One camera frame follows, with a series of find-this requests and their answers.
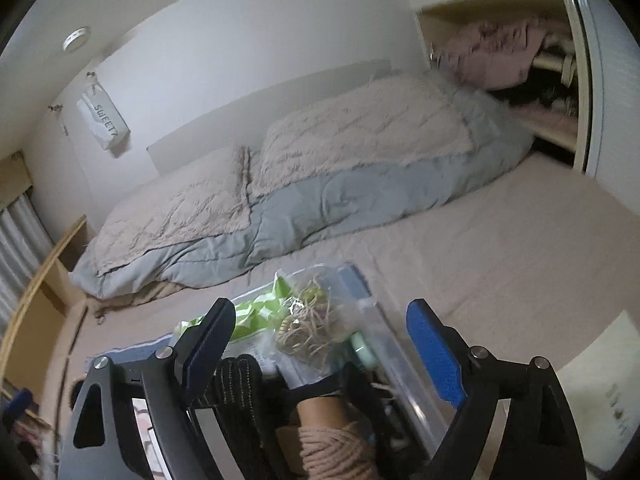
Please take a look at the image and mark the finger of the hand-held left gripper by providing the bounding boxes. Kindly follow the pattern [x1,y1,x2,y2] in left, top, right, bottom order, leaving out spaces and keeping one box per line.
[0,387,33,426]

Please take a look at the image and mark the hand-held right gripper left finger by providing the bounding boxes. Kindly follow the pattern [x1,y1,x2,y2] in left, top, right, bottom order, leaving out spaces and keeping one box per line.
[59,297,237,480]

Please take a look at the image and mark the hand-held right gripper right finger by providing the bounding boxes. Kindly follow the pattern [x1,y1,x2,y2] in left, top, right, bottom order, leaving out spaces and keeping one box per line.
[406,299,588,480]

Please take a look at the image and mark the clear plastic storage box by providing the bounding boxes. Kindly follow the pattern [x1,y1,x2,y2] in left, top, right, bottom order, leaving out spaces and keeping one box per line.
[95,260,452,480]

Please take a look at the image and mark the mint green tape measure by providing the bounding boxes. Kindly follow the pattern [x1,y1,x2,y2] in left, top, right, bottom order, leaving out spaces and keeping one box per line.
[350,332,382,369]

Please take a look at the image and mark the green white patterned bag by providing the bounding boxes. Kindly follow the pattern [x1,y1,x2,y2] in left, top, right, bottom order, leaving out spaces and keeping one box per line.
[172,270,294,347]

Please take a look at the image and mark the black knit cloth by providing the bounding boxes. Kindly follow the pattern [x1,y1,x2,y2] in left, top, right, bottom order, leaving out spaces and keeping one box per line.
[192,352,282,462]

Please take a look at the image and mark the bag of rubber bands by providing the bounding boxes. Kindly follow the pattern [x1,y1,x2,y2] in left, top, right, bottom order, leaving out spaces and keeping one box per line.
[272,266,352,377]

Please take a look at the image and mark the wooden bedside shelf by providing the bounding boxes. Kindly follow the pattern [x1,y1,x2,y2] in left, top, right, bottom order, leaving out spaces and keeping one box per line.
[0,214,99,397]

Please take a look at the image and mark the jute twine spool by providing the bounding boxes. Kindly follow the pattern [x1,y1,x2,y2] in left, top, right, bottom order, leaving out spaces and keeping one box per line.
[275,392,382,480]

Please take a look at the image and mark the grey pleated curtain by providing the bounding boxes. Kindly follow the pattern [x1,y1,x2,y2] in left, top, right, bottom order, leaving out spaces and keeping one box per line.
[0,191,54,332]

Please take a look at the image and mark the white shoe box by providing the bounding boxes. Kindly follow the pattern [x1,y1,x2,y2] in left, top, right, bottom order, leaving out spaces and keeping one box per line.
[554,309,640,472]

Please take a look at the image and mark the blue-grey beige comforter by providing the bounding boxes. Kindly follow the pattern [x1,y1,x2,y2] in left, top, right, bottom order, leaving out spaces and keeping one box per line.
[67,67,537,302]

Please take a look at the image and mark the beige curtain pelmet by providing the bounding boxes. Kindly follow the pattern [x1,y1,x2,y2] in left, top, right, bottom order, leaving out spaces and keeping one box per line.
[0,151,34,212]

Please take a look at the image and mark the dark clothes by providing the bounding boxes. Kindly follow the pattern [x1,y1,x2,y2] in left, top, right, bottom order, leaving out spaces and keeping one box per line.
[486,66,577,112]

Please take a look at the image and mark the pink clothes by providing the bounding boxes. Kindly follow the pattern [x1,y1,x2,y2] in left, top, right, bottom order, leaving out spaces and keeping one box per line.
[431,16,547,92]

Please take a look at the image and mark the closet rod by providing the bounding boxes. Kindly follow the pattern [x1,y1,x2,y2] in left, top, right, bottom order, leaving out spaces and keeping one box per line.
[529,51,577,87]

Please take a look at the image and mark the white closet door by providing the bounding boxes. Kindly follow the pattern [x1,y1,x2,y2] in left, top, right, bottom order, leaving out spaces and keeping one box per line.
[559,0,640,177]

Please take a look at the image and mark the small round ceiling fixture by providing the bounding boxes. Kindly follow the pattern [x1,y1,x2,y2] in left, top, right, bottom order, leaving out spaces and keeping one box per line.
[62,27,92,53]

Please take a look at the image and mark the open closet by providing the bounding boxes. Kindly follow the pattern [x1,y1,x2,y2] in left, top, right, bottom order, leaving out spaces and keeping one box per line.
[416,0,589,172]

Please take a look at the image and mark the white hanging wall bag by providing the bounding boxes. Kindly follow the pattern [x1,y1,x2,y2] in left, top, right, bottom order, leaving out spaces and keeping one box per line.
[75,81,133,159]

